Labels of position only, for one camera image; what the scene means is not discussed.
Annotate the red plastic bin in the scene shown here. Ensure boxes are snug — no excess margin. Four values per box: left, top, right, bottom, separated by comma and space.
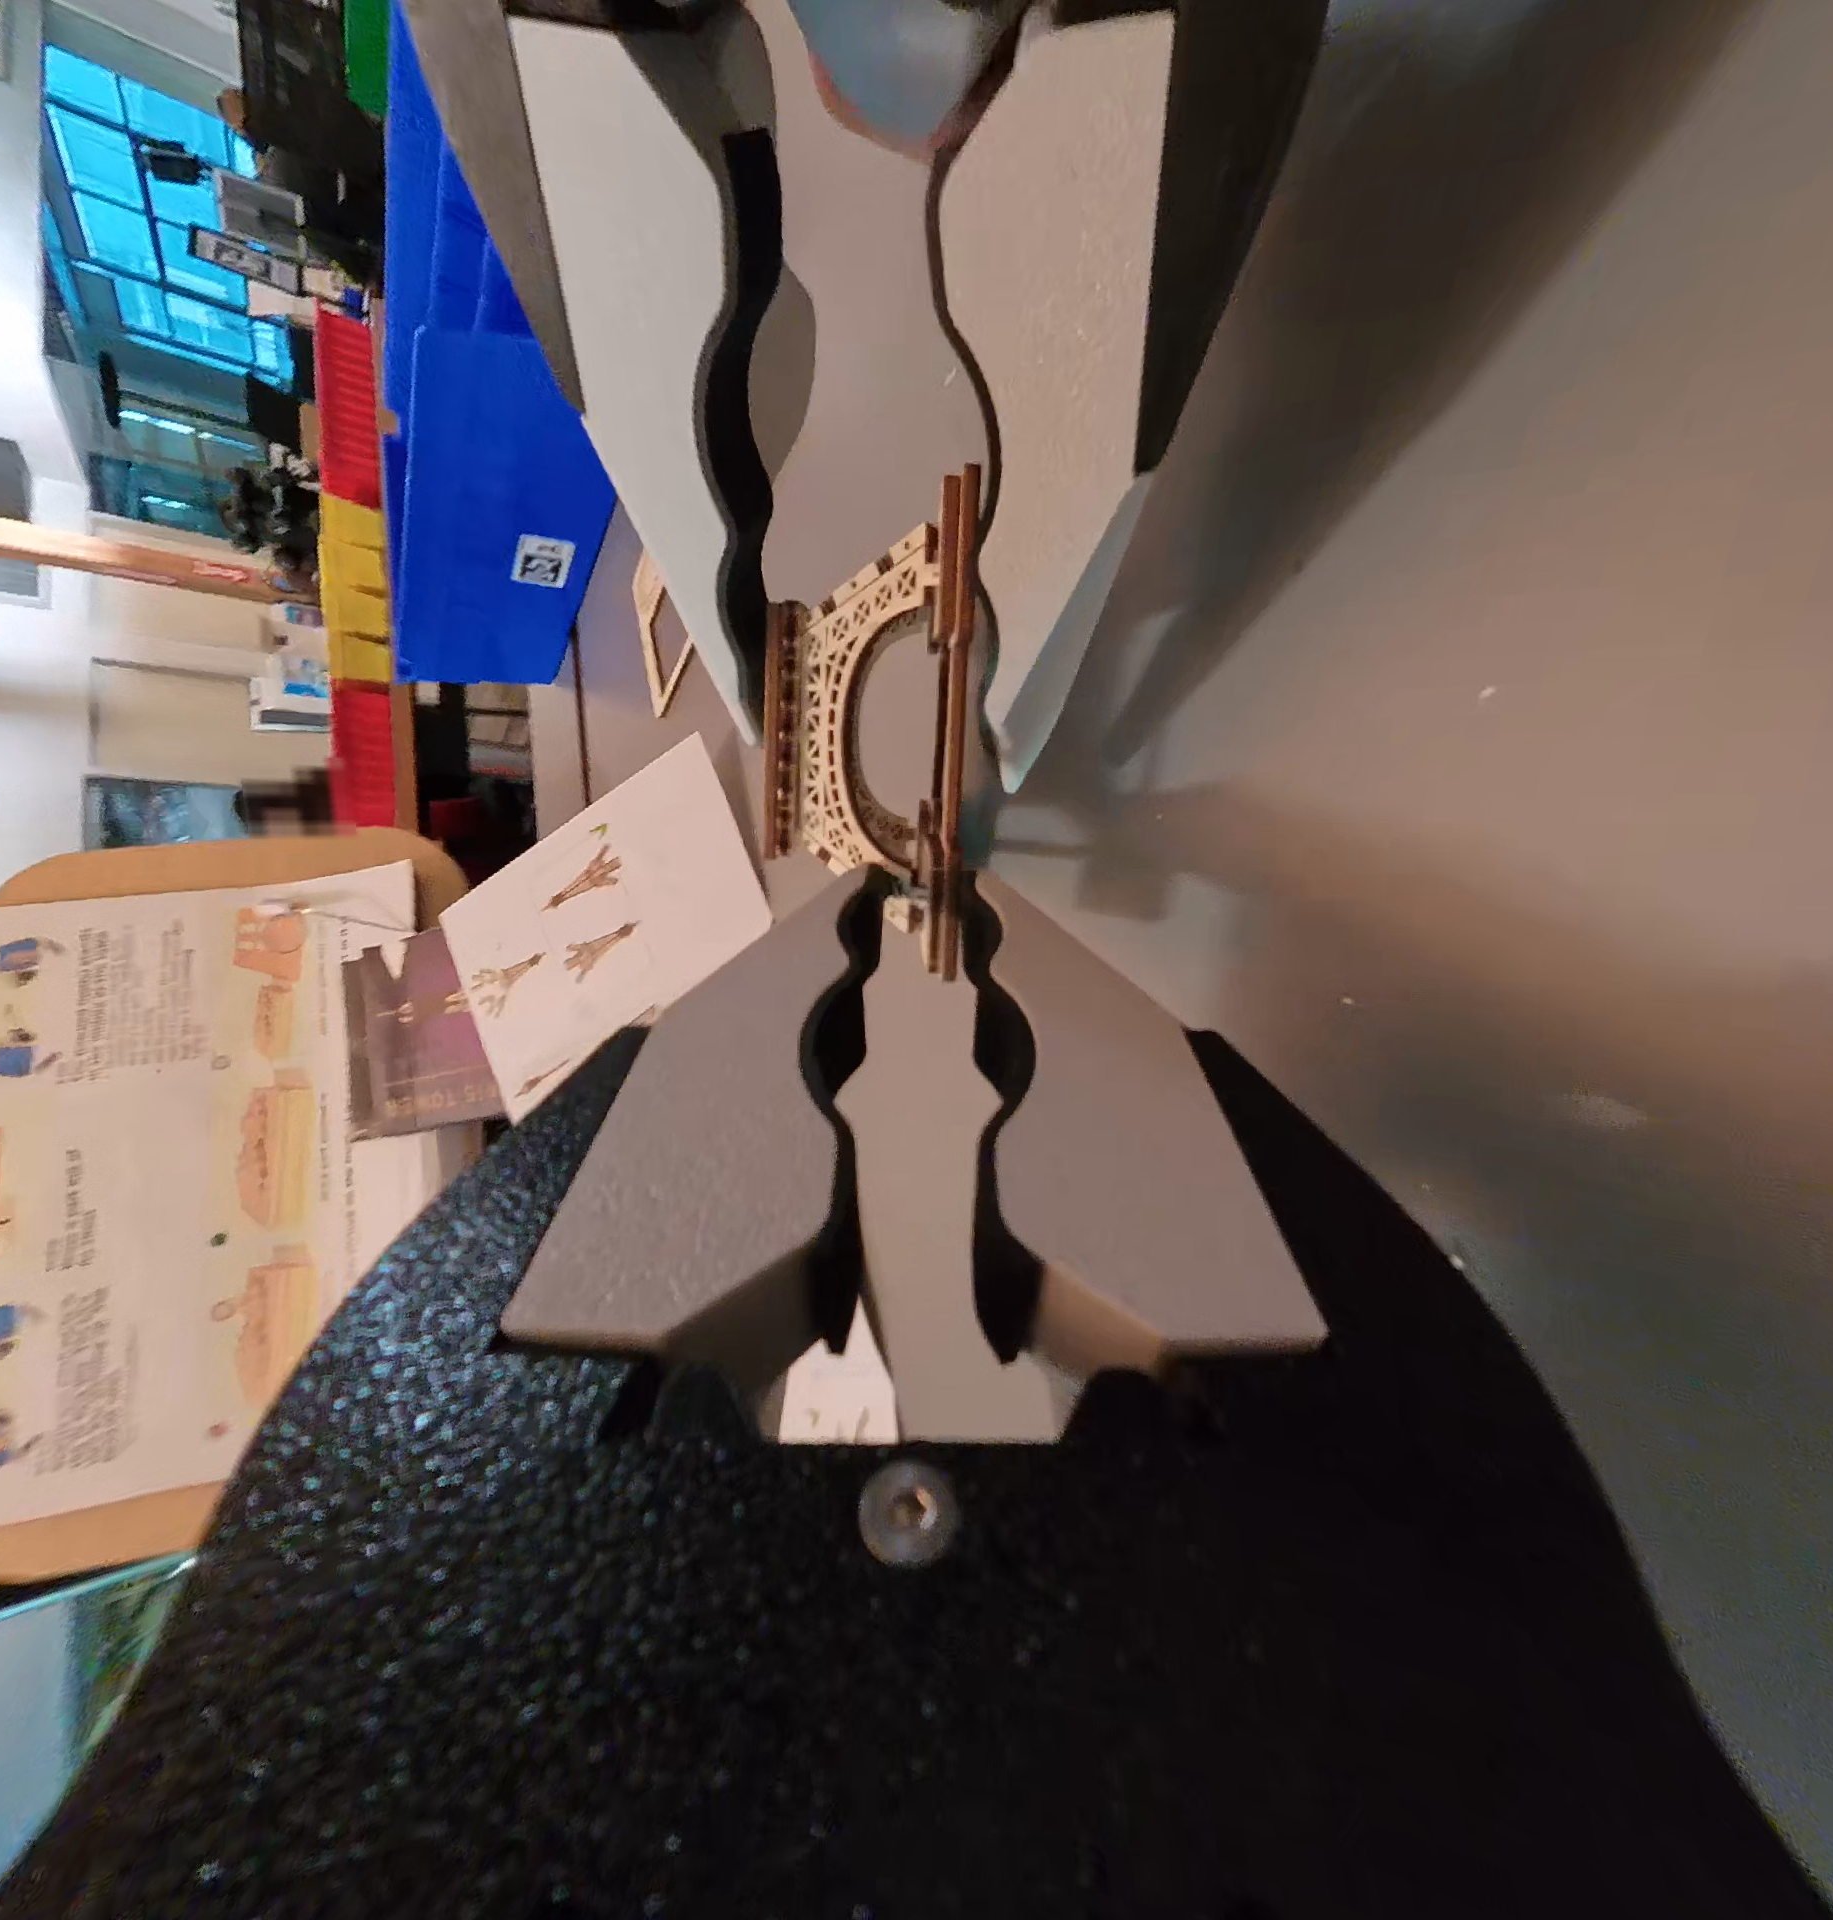
328, 680, 419, 830
314, 305, 381, 511

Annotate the purple puzzle box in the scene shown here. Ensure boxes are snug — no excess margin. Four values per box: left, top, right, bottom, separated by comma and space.
341, 924, 508, 1144

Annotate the folded assembly instruction booklet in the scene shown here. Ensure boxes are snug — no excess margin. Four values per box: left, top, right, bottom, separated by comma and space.
440, 733, 900, 1444

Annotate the printed instruction sheet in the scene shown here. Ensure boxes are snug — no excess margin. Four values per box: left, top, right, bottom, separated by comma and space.
0, 859, 419, 1534

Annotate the blue plastic bin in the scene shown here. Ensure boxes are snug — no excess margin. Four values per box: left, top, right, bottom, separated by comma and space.
379, 0, 622, 688

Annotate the wooden parts sheet square cutout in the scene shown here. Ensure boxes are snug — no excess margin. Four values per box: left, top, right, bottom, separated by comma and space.
635, 545, 698, 725

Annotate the grey desk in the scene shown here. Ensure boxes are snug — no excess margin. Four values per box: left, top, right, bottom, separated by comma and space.
525, 0, 1833, 1920

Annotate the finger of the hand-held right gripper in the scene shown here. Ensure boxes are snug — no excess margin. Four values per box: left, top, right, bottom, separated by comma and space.
929, 15, 1178, 797
510, 15, 824, 748

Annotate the brown clipboard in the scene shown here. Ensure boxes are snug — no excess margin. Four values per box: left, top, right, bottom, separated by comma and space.
0, 826, 471, 1588

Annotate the yellow plastic bin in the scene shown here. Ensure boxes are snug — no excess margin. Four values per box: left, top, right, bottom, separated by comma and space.
315, 499, 399, 688

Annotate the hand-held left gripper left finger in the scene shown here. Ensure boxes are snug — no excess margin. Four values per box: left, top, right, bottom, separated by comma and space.
500, 865, 878, 1444

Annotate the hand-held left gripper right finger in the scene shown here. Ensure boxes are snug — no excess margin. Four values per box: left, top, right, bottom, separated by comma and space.
960, 877, 1334, 1429

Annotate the wooden tower base model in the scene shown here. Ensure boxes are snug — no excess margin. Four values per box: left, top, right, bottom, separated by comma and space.
763, 464, 998, 979

